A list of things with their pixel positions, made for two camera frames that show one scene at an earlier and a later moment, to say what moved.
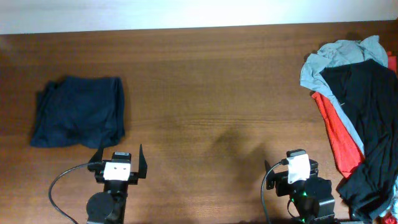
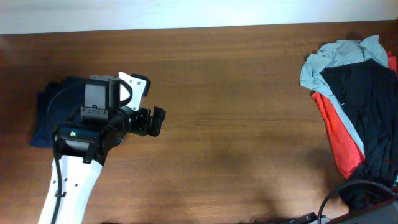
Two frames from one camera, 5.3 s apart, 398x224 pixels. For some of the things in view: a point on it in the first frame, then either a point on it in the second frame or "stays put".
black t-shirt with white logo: [367, 91] stays put
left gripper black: [142, 169] → [145, 126]
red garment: [348, 157] stays put
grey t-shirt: [338, 53] stays put
